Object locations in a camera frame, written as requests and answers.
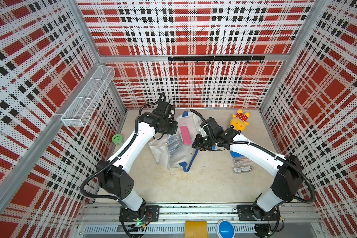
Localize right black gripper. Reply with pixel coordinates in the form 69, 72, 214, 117
190, 135, 216, 152

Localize pink pencil case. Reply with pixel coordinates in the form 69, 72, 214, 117
180, 126, 192, 145

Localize clear compass case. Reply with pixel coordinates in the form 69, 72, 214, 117
167, 135, 191, 163

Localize blue triangular ruler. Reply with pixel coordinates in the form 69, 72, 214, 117
230, 151, 242, 158

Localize white canvas bag blue handles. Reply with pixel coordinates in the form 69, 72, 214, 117
148, 111, 200, 173

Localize clear plastic compass set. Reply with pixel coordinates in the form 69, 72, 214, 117
233, 158, 251, 165

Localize clear case barcode label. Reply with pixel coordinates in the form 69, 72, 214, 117
233, 165, 253, 174

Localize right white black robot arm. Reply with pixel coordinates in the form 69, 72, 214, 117
191, 109, 316, 220

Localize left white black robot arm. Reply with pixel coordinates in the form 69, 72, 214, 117
79, 92, 178, 220

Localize yellow plush toy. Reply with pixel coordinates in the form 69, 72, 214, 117
230, 109, 250, 132

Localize green tape roll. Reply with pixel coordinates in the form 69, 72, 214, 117
112, 134, 123, 146

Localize blue round button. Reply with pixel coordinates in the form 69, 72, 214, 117
216, 220, 235, 238

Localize yellow block at front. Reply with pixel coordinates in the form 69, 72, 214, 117
184, 221, 208, 238

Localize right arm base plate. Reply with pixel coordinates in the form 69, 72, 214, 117
237, 204, 278, 221

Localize black hook rail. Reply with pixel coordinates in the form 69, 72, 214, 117
168, 55, 265, 62

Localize white wire wall basket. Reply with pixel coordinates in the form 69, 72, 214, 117
61, 65, 115, 128

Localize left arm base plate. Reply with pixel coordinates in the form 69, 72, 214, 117
119, 205, 160, 222

